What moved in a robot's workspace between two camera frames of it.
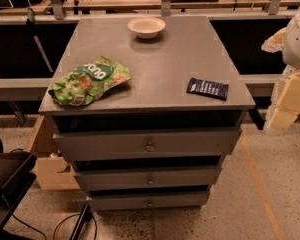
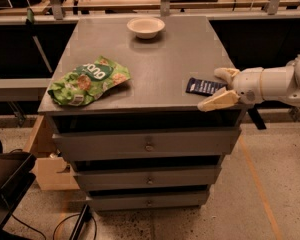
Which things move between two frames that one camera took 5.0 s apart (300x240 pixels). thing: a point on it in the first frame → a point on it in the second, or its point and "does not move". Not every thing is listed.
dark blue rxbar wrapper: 217,90 does not move
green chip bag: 84,84 does not move
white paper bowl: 146,27 does not move
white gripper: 297,40 → 247,84
